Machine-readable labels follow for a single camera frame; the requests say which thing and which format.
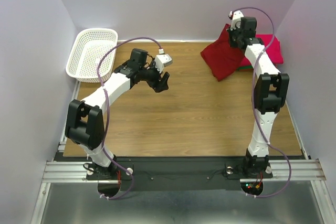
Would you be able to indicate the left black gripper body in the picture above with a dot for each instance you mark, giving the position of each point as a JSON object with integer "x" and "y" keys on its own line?
{"x": 159, "y": 81}

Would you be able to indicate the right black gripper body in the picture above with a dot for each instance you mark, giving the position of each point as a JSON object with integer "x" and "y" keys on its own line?
{"x": 234, "y": 40}

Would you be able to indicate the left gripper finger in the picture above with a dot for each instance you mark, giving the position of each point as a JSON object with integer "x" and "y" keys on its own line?
{"x": 165, "y": 78}
{"x": 162, "y": 86}

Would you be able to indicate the dark red t shirt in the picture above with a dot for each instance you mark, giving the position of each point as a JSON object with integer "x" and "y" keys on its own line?
{"x": 221, "y": 58}

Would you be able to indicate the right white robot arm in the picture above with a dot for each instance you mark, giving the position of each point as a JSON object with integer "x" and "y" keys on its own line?
{"x": 268, "y": 93}

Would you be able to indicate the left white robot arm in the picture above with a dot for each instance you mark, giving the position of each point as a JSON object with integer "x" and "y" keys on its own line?
{"x": 87, "y": 120}

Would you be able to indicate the folded green t shirt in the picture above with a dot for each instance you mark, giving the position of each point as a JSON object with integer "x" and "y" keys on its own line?
{"x": 245, "y": 68}

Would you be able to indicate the folded pink t shirt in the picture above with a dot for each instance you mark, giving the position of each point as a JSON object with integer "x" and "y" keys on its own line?
{"x": 273, "y": 51}

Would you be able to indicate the white perforated plastic basket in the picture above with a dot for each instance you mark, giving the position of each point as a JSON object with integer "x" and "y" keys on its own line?
{"x": 88, "y": 55}

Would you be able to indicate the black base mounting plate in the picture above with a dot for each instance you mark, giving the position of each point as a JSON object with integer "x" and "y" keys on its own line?
{"x": 179, "y": 174}

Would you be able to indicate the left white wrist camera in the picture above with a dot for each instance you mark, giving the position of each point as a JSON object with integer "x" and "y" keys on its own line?
{"x": 162, "y": 61}

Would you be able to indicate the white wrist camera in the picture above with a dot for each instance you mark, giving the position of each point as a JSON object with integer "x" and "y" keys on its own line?
{"x": 162, "y": 61}
{"x": 235, "y": 17}

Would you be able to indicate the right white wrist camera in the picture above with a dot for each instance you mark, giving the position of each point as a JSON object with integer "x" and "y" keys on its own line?
{"x": 235, "y": 17}

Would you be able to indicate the aluminium frame rail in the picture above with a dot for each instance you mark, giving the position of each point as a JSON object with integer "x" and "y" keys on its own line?
{"x": 301, "y": 170}

